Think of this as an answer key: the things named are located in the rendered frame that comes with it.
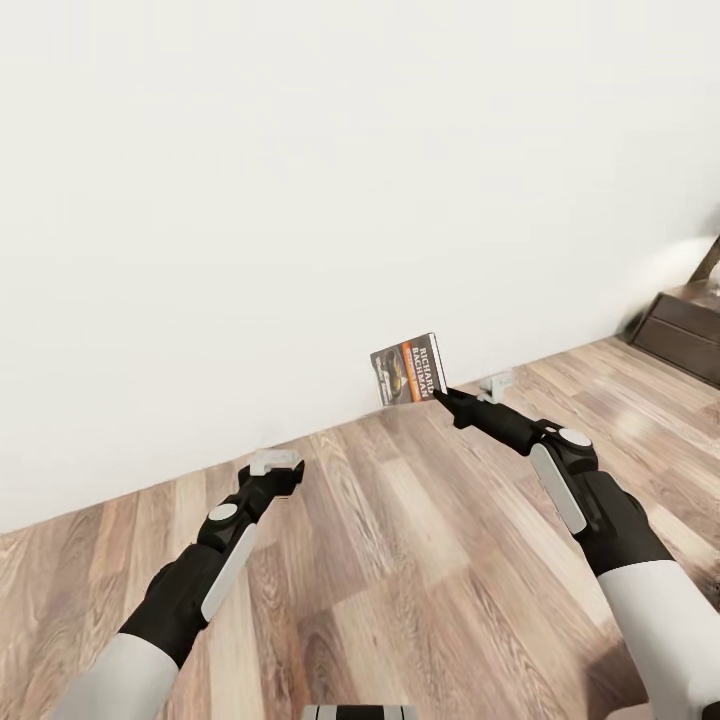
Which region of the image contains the hardback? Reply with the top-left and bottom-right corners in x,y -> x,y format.
370,332 -> 449,408

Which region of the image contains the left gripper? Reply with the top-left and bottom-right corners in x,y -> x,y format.
238,459 -> 305,509

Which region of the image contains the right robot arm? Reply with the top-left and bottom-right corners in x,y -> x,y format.
433,370 -> 720,720

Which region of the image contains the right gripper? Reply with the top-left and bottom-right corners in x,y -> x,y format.
433,388 -> 519,442

